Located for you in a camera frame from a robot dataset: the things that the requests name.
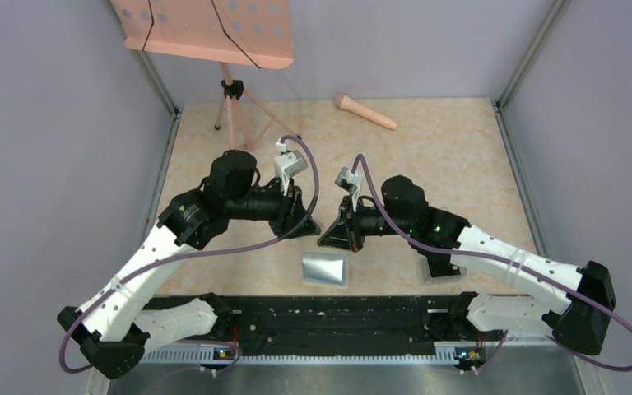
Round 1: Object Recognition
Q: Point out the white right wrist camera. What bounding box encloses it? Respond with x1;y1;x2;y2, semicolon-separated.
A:
335;167;364;212

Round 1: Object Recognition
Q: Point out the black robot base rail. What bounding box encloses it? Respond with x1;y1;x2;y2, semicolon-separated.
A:
205;295;483;357

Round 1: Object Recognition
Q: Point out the pink microphone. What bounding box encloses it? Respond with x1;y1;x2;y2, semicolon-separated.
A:
333;94;397;130

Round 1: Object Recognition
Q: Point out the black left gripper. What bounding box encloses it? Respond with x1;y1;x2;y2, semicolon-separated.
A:
227;174;322;239

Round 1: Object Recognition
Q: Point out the beige leather card holder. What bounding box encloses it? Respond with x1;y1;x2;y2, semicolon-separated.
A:
300;256;350;289

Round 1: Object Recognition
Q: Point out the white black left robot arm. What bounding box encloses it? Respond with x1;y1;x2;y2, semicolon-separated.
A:
58;148;319;379

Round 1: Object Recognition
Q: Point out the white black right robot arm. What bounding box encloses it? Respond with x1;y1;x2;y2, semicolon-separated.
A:
317;175;616;356

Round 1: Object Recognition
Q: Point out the pink music stand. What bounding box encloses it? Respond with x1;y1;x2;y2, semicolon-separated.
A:
111;0;295;150

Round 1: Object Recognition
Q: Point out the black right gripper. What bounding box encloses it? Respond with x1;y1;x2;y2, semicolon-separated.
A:
318;193;413;253

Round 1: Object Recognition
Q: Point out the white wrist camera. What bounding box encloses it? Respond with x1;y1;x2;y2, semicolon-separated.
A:
273;140;309;196
335;167;364;212

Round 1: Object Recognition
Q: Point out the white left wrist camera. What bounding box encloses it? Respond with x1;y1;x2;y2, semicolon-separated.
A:
273;140;309;196

